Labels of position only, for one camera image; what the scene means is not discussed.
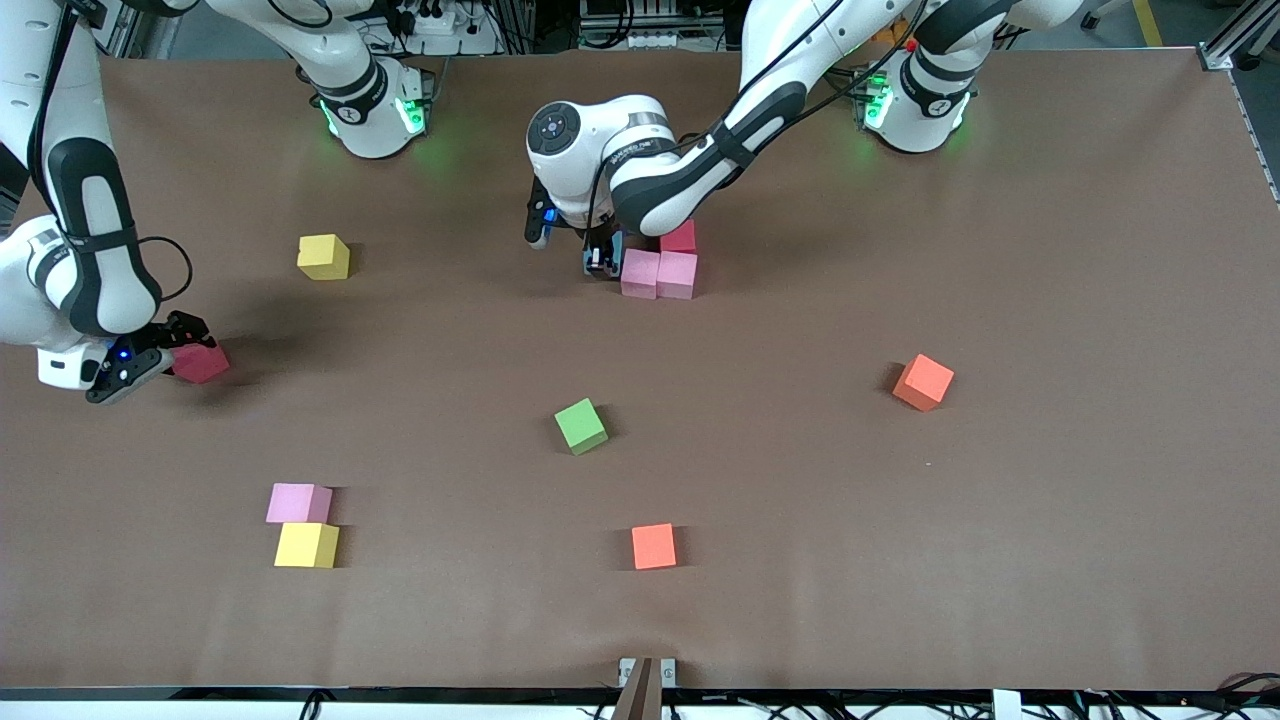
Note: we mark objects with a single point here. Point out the small white block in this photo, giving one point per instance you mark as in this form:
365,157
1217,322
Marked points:
1007,705

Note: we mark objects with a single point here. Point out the white power strip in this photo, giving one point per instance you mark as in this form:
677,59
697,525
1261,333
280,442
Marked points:
435,18
640,42

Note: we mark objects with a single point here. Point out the pink foam cube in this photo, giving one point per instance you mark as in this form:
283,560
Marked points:
297,503
640,273
677,275

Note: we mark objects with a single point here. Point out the orange plastic bag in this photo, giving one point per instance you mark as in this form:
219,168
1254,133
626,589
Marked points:
888,38

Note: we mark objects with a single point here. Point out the orange foam cube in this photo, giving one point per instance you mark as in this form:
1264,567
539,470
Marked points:
653,547
923,383

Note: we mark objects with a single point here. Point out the blue foam cube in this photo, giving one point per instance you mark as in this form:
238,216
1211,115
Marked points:
618,250

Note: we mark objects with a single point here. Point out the metal mount bracket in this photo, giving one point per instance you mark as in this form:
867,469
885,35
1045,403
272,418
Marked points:
626,670

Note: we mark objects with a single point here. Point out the brown mount strut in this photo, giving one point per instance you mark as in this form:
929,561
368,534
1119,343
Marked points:
640,695

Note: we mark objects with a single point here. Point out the red foam cube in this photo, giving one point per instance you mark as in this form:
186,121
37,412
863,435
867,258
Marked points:
680,238
203,363

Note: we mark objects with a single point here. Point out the yellow foam cube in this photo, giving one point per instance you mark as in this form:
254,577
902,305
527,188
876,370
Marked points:
322,258
305,546

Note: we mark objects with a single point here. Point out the brown table cover sheet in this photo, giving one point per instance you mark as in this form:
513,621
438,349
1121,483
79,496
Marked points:
1050,560

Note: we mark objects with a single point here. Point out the green foam cube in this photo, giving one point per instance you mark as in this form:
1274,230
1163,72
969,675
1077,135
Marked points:
580,426

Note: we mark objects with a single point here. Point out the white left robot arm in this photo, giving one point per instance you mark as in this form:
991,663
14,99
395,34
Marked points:
640,130

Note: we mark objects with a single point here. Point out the aluminium frame profile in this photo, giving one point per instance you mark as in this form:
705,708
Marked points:
1225,50
115,35

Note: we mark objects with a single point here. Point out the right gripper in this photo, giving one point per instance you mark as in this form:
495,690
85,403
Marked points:
183,328

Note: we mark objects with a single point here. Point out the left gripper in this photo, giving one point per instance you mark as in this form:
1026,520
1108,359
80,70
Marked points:
601,243

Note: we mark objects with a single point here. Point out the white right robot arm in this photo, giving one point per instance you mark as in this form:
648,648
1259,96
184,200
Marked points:
90,215

